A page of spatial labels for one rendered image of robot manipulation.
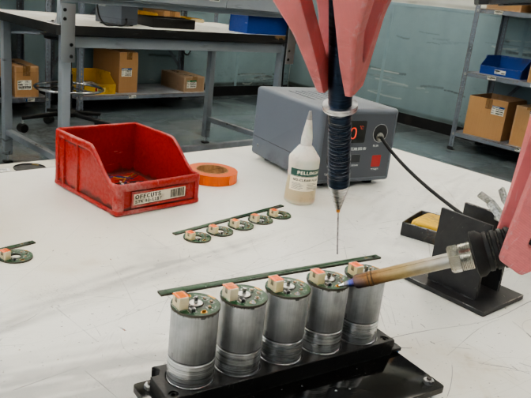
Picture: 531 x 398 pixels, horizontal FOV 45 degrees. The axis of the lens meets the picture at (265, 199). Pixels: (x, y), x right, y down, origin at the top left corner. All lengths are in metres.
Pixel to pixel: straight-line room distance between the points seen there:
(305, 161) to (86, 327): 0.33
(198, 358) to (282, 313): 0.05
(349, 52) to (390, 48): 5.62
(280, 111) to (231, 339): 0.50
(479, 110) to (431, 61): 0.90
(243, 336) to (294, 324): 0.03
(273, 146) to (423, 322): 0.40
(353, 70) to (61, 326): 0.25
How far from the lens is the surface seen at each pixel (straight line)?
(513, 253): 0.34
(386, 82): 5.91
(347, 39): 0.26
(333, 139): 0.30
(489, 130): 4.90
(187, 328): 0.32
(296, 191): 0.69
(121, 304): 0.46
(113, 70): 5.01
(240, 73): 6.22
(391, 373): 0.40
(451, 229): 0.53
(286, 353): 0.36
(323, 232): 0.62
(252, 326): 0.34
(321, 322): 0.37
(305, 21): 0.26
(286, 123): 0.80
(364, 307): 0.38
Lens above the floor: 0.96
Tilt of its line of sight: 18 degrees down
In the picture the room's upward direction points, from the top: 6 degrees clockwise
